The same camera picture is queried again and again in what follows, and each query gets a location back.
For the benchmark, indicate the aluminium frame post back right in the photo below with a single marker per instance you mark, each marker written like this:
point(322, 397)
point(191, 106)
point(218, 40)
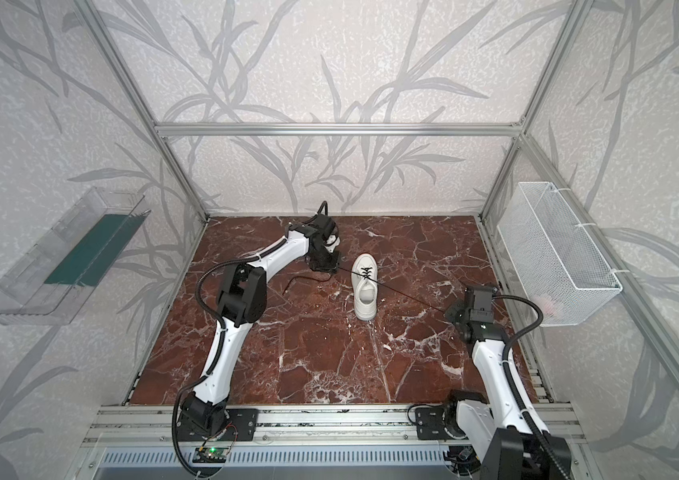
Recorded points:
point(573, 23)

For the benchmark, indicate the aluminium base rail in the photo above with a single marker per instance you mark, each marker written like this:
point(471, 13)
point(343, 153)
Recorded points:
point(289, 424)

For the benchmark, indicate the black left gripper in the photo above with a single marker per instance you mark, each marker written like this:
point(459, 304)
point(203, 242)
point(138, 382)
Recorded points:
point(324, 258)

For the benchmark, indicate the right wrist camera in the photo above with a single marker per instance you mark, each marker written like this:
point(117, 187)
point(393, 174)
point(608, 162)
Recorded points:
point(479, 299)

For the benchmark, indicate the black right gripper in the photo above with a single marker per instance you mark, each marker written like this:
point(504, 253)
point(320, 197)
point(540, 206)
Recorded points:
point(459, 313)

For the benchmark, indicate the right circuit board with wires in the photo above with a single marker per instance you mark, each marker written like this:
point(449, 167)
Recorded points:
point(462, 456)

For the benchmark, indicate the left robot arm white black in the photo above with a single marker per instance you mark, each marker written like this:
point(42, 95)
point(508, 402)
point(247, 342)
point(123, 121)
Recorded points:
point(235, 293)

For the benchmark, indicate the clear plastic wall bin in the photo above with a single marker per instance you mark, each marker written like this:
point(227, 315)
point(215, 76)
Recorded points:
point(49, 285)

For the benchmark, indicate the aluminium frame crossbar back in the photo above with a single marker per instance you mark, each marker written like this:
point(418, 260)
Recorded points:
point(337, 129)

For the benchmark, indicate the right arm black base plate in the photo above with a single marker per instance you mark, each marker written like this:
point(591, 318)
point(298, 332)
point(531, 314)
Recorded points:
point(429, 421)

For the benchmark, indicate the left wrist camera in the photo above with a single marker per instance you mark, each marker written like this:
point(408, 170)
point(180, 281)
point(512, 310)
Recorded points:
point(332, 242)

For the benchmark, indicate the left green circuit board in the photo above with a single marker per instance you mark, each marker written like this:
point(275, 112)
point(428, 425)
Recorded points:
point(207, 455)

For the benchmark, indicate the aluminium frame post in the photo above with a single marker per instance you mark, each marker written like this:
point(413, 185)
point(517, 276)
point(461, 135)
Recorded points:
point(93, 22)
point(573, 23)

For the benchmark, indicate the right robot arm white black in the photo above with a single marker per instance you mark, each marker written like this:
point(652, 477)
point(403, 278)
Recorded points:
point(509, 438)

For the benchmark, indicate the white wire mesh basket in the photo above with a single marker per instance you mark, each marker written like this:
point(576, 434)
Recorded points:
point(553, 253)

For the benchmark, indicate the pink item in basket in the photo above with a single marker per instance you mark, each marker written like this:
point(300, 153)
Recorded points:
point(548, 305)

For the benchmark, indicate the white sneaker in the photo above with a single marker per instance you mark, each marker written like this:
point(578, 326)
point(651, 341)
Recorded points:
point(365, 288)

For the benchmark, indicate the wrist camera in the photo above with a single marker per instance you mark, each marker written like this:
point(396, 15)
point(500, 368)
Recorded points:
point(479, 299)
point(332, 242)

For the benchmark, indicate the black shoelace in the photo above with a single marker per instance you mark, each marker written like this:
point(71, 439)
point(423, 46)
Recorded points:
point(387, 287)

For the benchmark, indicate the aluminium frame post back left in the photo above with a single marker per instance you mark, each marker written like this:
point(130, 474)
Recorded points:
point(93, 22)

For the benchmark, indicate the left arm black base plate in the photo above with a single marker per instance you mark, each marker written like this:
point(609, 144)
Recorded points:
point(239, 425)

